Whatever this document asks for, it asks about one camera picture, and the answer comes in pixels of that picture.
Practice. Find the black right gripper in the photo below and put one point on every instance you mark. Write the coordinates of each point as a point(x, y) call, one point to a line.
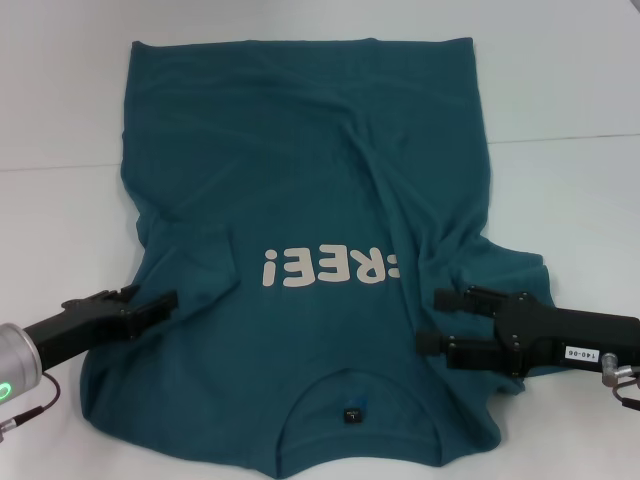
point(550, 335)

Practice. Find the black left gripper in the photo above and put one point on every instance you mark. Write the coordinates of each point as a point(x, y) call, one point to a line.
point(75, 330)

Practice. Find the teal shirt with cream lettering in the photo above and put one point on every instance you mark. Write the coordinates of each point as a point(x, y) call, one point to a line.
point(300, 175)

